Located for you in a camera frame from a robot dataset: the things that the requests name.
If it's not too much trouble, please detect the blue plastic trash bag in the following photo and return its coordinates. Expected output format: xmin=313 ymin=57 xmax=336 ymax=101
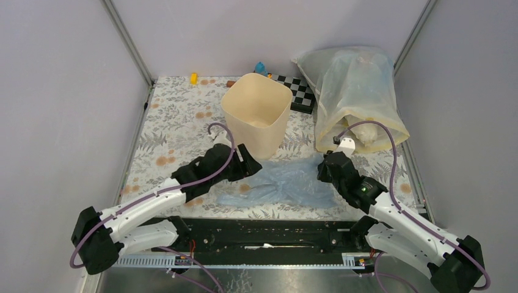
xmin=217 ymin=153 xmax=337 ymax=209

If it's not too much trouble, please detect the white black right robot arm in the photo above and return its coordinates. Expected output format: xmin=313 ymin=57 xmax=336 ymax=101
xmin=317 ymin=151 xmax=485 ymax=292

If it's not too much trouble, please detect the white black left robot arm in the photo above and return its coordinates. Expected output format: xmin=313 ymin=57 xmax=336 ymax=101
xmin=69 ymin=143 xmax=262 ymax=275

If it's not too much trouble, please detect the beige plastic trash bin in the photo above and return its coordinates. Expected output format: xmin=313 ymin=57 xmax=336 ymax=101
xmin=221 ymin=73 xmax=293 ymax=161

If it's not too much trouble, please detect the white crumpled bag inside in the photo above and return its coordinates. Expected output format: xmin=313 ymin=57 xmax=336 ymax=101
xmin=351 ymin=123 xmax=382 ymax=148

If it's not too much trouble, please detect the black white checkerboard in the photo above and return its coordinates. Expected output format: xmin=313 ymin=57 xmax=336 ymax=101
xmin=270 ymin=74 xmax=316 ymax=114

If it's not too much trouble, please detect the large translucent yellow bag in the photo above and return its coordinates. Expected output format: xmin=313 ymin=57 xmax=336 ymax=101
xmin=292 ymin=46 xmax=410 ymax=153

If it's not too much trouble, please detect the blue toy figure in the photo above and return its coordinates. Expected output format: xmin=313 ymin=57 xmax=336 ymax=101
xmin=254 ymin=62 xmax=269 ymax=78

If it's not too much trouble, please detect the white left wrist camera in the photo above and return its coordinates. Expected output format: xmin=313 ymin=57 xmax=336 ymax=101
xmin=209 ymin=131 xmax=232 ymax=147

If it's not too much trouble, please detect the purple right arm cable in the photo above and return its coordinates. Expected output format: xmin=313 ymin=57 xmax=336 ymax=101
xmin=334 ymin=120 xmax=492 ymax=291

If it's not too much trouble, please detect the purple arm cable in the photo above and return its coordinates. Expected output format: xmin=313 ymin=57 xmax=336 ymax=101
xmin=334 ymin=120 xmax=492 ymax=291
xmin=68 ymin=123 xmax=236 ymax=269

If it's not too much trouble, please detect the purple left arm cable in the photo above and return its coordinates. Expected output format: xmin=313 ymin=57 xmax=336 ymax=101
xmin=68 ymin=123 xmax=236 ymax=269

